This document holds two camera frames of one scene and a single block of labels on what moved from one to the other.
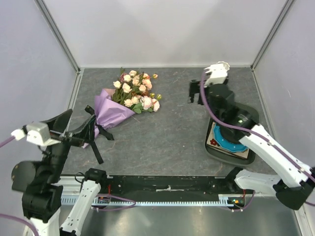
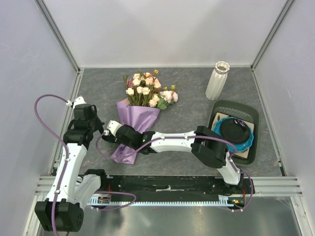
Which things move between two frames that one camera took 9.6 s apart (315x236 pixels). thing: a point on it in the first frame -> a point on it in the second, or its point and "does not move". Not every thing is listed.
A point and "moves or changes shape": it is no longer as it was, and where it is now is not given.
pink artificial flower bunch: [132, 90] moves or changes shape
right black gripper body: [205, 89] -> [134, 147]
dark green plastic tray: [220, 158] does not move
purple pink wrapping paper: [109, 112] -> [141, 117]
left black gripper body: [54, 153] -> [95, 124]
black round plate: [232, 134] does not move
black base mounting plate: [120, 188] does not move
